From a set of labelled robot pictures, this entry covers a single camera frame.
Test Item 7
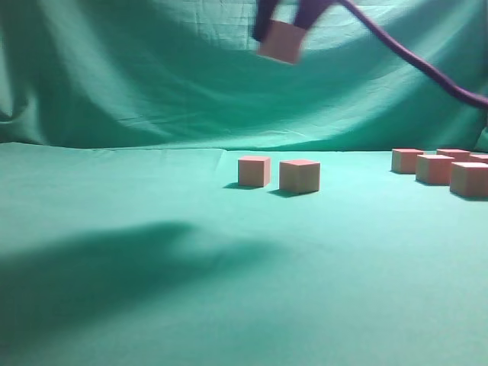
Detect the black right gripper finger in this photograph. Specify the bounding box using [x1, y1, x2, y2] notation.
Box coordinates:
[293, 0, 335, 31]

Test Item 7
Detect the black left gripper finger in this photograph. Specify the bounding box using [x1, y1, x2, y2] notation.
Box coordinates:
[252, 0, 279, 42]

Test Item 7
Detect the pink cube placed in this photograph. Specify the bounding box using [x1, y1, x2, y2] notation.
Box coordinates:
[278, 159, 321, 194]
[238, 156, 271, 188]
[256, 21, 307, 65]

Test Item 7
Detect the pink cube column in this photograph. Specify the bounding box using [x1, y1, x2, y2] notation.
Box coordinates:
[416, 154, 455, 185]
[436, 149, 470, 162]
[449, 162, 487, 197]
[469, 153, 488, 164]
[391, 148, 424, 174]

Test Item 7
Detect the green cloth backdrop and cover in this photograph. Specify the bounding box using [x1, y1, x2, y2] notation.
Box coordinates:
[1, 1, 487, 365]

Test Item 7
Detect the black cable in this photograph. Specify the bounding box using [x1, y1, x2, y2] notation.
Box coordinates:
[341, 0, 488, 110]

